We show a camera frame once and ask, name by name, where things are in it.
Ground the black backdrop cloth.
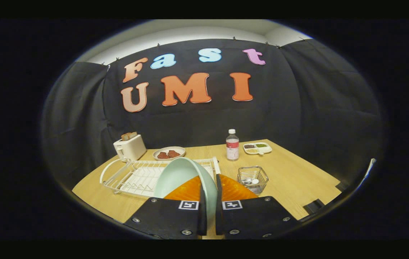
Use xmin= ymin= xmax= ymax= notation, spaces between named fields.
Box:
xmin=41 ymin=38 xmax=385 ymax=187

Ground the metal wire basket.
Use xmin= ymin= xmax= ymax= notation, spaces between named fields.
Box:
xmin=237 ymin=165 xmax=269 ymax=195

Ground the pale green plate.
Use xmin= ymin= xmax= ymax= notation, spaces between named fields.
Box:
xmin=153 ymin=157 xmax=218 ymax=231

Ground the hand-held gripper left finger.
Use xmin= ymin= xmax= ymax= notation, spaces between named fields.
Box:
xmin=123 ymin=175 xmax=208 ymax=240

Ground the beige plate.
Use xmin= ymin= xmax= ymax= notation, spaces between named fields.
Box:
xmin=153 ymin=146 xmax=186 ymax=160

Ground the white wire dish rack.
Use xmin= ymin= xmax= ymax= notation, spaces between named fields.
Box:
xmin=100 ymin=157 xmax=222 ymax=198

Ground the white divided snack tray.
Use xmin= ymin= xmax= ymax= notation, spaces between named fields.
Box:
xmin=243 ymin=142 xmax=272 ymax=155

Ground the clear bottle with red label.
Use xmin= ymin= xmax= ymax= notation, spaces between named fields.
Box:
xmin=226 ymin=129 xmax=240 ymax=161

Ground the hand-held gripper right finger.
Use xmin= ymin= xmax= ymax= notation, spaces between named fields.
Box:
xmin=214 ymin=174 xmax=300 ymax=240

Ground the white toaster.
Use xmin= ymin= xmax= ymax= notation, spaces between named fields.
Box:
xmin=113 ymin=135 xmax=147 ymax=161

